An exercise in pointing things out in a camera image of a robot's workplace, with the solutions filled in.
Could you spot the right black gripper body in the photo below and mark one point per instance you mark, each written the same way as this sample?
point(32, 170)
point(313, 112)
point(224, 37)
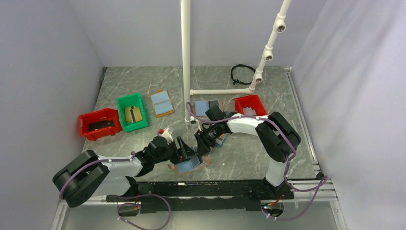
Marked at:
point(211, 134)

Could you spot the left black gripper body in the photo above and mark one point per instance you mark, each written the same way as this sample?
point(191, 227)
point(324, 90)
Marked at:
point(171, 153)

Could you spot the brown blue card holder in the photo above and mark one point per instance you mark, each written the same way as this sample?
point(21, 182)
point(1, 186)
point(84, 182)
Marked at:
point(190, 164)

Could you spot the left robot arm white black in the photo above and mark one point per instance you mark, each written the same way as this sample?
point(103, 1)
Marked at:
point(91, 175)

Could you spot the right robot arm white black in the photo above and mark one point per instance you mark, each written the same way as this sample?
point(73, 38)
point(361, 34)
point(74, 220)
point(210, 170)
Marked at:
point(279, 139)

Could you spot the card holder with black card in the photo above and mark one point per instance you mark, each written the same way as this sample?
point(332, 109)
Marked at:
point(200, 107)

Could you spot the silver cards in right bin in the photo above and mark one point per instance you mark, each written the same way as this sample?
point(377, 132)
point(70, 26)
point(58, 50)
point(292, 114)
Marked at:
point(249, 111)

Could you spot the gold cards in green bin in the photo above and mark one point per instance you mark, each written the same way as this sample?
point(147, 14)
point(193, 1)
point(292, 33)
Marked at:
point(133, 114)

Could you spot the open empty blue card holder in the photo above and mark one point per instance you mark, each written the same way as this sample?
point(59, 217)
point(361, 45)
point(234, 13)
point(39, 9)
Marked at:
point(162, 104)

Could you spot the black cards in left bin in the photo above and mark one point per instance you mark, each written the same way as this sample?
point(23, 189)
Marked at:
point(100, 125)

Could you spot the green plastic bin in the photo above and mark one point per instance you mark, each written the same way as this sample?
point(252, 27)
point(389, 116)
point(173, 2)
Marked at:
point(134, 99)

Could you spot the right red plastic bin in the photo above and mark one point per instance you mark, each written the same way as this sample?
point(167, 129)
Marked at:
point(253, 101)

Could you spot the red plastic bin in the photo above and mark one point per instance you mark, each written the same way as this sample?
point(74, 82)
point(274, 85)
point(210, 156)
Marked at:
point(253, 101)
point(103, 114)

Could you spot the left red plastic bin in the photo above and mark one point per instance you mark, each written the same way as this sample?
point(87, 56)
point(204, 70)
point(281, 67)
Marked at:
point(103, 114)

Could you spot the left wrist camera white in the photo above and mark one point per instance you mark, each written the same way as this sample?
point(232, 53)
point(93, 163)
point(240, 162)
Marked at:
point(166, 133)

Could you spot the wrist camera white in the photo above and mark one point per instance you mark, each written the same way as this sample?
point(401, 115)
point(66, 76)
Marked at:
point(193, 120)
point(166, 133)

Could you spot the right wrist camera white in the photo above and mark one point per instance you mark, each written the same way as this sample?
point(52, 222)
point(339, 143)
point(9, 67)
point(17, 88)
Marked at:
point(193, 120)

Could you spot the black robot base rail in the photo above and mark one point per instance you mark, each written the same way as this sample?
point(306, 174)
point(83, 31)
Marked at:
point(249, 195)

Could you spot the white pvc pipe frame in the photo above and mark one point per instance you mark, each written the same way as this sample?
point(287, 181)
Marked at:
point(279, 26)

